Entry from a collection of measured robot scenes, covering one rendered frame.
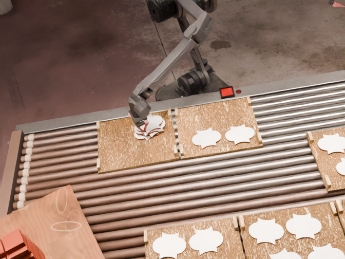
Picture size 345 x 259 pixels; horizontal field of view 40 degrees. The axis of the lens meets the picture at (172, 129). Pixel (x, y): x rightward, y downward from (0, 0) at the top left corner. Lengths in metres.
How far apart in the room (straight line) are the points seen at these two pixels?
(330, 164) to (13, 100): 3.06
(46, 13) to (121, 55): 1.29
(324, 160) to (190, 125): 0.69
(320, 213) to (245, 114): 0.67
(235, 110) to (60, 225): 1.07
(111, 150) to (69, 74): 2.19
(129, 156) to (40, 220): 0.54
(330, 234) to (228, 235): 0.42
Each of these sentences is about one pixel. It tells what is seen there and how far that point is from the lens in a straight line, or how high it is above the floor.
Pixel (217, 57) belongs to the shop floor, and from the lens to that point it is 4.35.
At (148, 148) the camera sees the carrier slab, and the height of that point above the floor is 0.94.
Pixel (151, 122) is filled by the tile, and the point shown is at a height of 0.98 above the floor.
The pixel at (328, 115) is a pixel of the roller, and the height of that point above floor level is 0.92.
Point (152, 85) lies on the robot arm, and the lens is 2.30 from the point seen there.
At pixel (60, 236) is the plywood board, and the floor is 1.04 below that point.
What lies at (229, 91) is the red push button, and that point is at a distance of 2.64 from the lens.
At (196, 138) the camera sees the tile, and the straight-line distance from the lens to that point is 2.39.
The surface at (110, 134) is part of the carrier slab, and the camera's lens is 2.53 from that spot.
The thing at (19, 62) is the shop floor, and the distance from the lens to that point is 4.94.
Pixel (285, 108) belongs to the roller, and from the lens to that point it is 2.55.
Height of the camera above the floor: 2.73
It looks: 47 degrees down
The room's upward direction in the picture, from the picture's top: 12 degrees counter-clockwise
